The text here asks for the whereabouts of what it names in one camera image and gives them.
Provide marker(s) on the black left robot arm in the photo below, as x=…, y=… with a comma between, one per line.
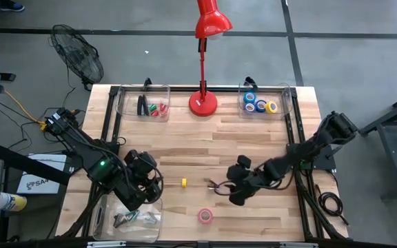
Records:
x=81, y=148

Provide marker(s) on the dark blue tape roll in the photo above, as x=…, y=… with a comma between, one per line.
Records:
x=257, y=106
x=246, y=107

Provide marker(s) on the dark grey staple remover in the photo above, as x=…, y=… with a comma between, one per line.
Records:
x=118, y=220

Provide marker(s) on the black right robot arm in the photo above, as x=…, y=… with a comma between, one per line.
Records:
x=322, y=137

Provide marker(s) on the teal staple remover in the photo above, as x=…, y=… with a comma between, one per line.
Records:
x=133, y=216

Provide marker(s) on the light blue tape roll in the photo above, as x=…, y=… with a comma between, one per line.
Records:
x=245, y=97

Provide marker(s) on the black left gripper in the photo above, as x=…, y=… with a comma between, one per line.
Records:
x=143, y=165

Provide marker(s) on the dark metal table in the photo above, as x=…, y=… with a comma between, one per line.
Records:
x=395, y=131

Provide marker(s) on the pink tape roll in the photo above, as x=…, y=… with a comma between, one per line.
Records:
x=200, y=216

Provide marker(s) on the yellow tape roll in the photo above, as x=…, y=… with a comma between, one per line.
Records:
x=267, y=107

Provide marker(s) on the black table clamp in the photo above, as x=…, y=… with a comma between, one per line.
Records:
x=251, y=81
x=147, y=82

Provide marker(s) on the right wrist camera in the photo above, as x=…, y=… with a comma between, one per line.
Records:
x=244, y=161

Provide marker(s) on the green tape roll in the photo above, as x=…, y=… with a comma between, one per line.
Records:
x=153, y=106

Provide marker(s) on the black floor fan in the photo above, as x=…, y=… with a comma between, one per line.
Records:
x=78, y=55

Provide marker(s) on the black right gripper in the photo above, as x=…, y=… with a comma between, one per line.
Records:
x=264, y=175

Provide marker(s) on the clear plastic bin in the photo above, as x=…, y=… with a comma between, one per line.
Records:
x=109, y=234
x=126, y=113
x=284, y=103

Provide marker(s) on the white printed sheet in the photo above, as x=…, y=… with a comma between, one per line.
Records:
x=41, y=172

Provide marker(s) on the person's shoe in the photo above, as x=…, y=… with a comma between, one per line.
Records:
x=10, y=5

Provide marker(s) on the white yellow spray can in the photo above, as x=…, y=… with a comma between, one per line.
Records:
x=12, y=202

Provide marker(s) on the red tape roll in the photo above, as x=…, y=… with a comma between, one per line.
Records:
x=163, y=108

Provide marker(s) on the black metal table frame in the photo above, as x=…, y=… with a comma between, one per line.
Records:
x=219, y=89

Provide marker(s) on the yellow mini stapler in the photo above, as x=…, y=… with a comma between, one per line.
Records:
x=184, y=183

